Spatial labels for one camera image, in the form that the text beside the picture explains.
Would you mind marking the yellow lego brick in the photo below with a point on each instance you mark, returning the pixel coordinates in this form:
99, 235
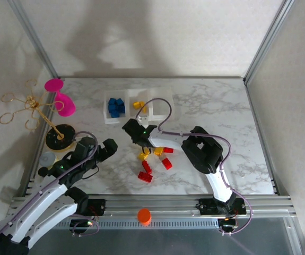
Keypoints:
147, 151
158, 151
141, 104
142, 156
136, 105

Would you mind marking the red lego brick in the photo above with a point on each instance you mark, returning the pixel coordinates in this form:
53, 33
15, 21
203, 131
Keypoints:
168, 150
145, 177
166, 163
147, 167

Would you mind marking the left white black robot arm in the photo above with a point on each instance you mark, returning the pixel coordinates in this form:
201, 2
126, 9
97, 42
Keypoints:
43, 196

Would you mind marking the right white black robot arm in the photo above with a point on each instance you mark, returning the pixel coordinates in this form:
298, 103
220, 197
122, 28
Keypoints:
168, 138

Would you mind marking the gold glass rack black base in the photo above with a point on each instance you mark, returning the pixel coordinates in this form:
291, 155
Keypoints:
60, 136

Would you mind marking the silver tin can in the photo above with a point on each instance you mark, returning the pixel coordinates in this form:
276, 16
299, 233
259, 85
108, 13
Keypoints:
47, 159

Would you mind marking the small black round object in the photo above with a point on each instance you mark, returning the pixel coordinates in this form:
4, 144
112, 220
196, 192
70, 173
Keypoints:
43, 172

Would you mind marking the pink plastic wine glass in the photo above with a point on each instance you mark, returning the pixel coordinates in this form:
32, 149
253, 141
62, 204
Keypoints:
64, 105

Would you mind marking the orange plastic cylinder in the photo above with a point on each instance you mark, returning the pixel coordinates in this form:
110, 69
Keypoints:
144, 216

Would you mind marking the aluminium mounting rail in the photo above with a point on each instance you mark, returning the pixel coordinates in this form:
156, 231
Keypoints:
155, 203

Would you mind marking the aluminium frame post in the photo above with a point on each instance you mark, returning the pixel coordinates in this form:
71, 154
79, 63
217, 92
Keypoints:
33, 37
268, 40

